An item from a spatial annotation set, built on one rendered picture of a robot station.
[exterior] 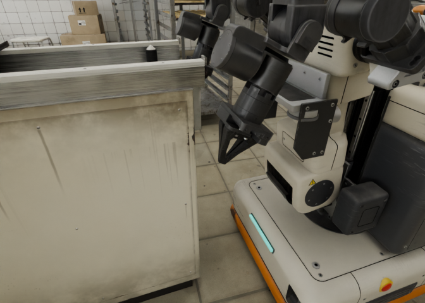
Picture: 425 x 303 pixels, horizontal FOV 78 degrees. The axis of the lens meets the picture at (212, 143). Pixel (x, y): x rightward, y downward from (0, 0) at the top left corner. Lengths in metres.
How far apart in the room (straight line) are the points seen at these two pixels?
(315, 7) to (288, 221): 0.81
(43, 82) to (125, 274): 0.65
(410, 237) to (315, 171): 0.37
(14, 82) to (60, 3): 4.34
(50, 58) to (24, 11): 4.19
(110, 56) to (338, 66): 0.64
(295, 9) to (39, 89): 0.50
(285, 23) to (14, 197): 0.69
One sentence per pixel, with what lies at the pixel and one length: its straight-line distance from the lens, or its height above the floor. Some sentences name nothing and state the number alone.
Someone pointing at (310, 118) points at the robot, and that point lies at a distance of 0.66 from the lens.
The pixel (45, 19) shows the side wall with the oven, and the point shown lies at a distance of 5.04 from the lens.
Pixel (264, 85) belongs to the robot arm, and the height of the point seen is 0.92.
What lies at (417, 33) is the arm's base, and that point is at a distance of 0.58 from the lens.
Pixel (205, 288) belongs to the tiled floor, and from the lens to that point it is 1.21.
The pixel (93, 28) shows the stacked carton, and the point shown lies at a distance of 4.51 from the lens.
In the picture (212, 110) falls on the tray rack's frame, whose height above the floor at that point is 0.15.
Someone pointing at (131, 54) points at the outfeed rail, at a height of 0.87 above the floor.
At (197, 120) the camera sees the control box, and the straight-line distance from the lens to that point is 0.73.
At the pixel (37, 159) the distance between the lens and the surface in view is 0.71.
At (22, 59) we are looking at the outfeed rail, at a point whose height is 0.87.
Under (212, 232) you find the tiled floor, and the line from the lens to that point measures 1.38.
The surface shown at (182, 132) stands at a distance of 0.68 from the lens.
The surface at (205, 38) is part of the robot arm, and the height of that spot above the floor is 0.92.
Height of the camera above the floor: 1.05
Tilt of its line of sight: 31 degrees down
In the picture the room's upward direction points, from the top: straight up
